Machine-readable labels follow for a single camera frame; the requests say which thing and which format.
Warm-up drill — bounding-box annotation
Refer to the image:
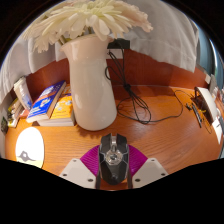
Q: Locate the white curtain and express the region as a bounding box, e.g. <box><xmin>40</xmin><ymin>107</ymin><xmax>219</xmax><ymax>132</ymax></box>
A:
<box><xmin>0</xmin><ymin>0</ymin><xmax>200</xmax><ymax>104</ymax></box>

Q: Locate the orange yellow book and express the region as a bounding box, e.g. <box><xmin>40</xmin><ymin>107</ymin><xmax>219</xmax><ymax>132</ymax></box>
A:
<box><xmin>36</xmin><ymin>84</ymin><xmax>78</xmax><ymax>128</ymax></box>

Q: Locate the blue book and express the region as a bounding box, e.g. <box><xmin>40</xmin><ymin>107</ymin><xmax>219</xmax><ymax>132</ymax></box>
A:
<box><xmin>25</xmin><ymin>80</ymin><xmax>68</xmax><ymax>124</ymax></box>

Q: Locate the black cable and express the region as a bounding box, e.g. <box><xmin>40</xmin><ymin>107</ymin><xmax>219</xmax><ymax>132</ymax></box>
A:
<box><xmin>105</xmin><ymin>41</ymin><xmax>184</xmax><ymax>125</ymax></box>

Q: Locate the reddish brown book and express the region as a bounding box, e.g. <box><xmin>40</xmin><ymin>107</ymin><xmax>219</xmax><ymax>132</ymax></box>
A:
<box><xmin>18</xmin><ymin>108</ymin><xmax>32</xmax><ymax>120</ymax></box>

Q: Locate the black grey computer mouse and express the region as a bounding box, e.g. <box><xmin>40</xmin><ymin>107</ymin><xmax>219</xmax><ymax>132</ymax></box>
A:
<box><xmin>98</xmin><ymin>132</ymin><xmax>130</xmax><ymax>186</ymax></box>

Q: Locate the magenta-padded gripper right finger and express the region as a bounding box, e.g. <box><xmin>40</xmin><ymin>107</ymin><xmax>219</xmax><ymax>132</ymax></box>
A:
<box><xmin>126</xmin><ymin>145</ymin><xmax>169</xmax><ymax>190</ymax></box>

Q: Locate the beige travel cup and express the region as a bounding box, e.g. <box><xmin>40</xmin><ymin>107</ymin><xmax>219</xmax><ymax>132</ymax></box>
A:
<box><xmin>13</xmin><ymin>75</ymin><xmax>33</xmax><ymax>110</ymax></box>

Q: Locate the white paper sheet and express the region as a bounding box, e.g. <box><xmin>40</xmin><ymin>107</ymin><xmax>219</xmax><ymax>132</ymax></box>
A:
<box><xmin>211</xmin><ymin>116</ymin><xmax>224</xmax><ymax>145</ymax></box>

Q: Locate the black pen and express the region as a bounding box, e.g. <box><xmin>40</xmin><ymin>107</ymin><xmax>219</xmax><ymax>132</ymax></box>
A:
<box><xmin>191</xmin><ymin>102</ymin><xmax>203</xmax><ymax>129</ymax></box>

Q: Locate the white yellow black mouse pad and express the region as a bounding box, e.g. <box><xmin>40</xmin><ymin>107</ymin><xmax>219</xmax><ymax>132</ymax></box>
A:
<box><xmin>14</xmin><ymin>126</ymin><xmax>45</xmax><ymax>169</ymax></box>

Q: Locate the yellow black book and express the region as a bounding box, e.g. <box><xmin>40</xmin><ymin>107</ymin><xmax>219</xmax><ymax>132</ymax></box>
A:
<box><xmin>7</xmin><ymin>97</ymin><xmax>22</xmax><ymax>117</ymax></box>

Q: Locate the white flat device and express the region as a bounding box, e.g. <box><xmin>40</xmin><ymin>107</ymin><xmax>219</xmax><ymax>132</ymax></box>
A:
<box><xmin>194</xmin><ymin>86</ymin><xmax>222</xmax><ymax>124</ymax></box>

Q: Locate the dark mug with green print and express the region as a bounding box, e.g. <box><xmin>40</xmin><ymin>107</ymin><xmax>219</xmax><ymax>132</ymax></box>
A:
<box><xmin>0</xmin><ymin>116</ymin><xmax>9</xmax><ymax>135</ymax></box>

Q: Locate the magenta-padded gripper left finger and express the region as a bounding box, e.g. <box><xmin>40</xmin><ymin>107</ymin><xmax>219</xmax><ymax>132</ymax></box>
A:
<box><xmin>59</xmin><ymin>145</ymin><xmax>102</xmax><ymax>190</ymax></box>

